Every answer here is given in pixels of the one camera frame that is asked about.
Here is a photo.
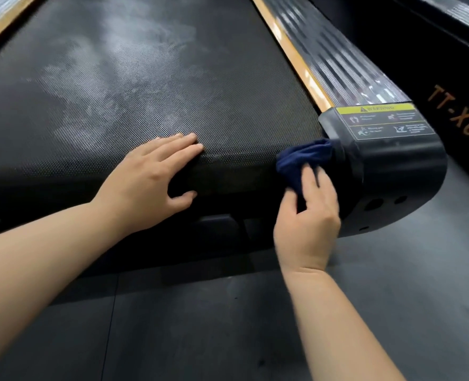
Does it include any person's left hand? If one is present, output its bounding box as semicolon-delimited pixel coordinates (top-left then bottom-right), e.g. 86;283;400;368
89;133;206;235

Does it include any person's right hand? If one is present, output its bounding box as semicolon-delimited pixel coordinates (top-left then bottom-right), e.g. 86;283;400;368
273;163;342;275

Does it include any dark blue cleaning cloth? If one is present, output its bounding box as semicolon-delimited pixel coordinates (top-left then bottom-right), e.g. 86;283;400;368
275;139;335;196

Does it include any person's right forearm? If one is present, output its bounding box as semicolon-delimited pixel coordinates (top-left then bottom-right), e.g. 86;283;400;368
279;267;407;381

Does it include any person's left forearm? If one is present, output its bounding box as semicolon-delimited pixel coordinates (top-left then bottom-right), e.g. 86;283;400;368
0;201;134;379

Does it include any black treadmill belt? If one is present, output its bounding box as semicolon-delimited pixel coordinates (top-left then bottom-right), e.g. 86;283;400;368
0;0;326;203

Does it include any black treadmill end cap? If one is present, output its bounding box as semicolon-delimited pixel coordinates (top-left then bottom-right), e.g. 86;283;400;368
318;102;448;239

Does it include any yellow and black warning label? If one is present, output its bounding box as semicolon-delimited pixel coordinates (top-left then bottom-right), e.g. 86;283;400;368
335;102;436;142

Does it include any black neighbouring treadmill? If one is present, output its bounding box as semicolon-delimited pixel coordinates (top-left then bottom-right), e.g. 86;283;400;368
306;0;469;177

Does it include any ribbed treadmill side rail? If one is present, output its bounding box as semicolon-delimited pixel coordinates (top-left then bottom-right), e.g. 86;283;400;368
250;0;412;113
0;0;41;54

